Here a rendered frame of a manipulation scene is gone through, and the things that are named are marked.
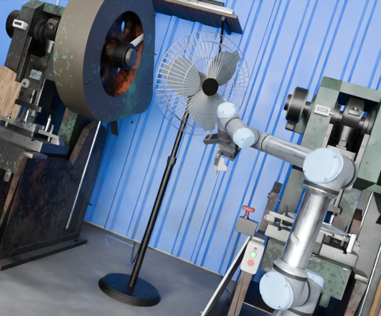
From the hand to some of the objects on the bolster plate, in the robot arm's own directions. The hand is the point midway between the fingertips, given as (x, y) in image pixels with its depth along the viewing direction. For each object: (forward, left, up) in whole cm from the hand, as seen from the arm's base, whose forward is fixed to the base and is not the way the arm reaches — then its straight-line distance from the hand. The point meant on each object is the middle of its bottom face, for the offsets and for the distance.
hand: (222, 162), depth 191 cm
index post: (+34, -64, -22) cm, 76 cm away
